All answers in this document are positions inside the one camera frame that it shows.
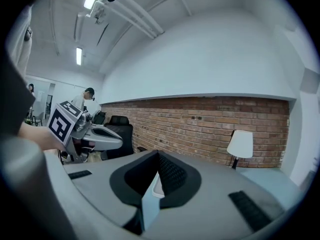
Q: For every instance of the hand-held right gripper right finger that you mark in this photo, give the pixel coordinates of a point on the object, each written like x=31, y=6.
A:
x=220, y=184

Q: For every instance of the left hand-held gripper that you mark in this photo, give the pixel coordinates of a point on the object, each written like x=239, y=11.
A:
x=61, y=124

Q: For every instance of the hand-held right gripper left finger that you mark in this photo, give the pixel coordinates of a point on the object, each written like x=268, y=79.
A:
x=100, y=184

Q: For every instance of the person's left forearm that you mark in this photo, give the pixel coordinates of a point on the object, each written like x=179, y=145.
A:
x=40, y=136

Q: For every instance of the black office chair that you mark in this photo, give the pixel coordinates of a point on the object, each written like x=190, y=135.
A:
x=122, y=134

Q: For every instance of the white shade table lamp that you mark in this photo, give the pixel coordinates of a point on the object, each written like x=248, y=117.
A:
x=240, y=144

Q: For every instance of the grey side chair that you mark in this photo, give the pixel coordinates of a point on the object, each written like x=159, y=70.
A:
x=37, y=119

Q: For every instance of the rectangular ceiling light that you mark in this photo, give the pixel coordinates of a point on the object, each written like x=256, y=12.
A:
x=89, y=2
x=79, y=56

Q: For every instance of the white ceiling pipes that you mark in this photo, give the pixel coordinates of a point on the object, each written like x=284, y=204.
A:
x=140, y=16

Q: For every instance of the person's white shirt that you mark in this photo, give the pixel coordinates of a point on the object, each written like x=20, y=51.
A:
x=21, y=44

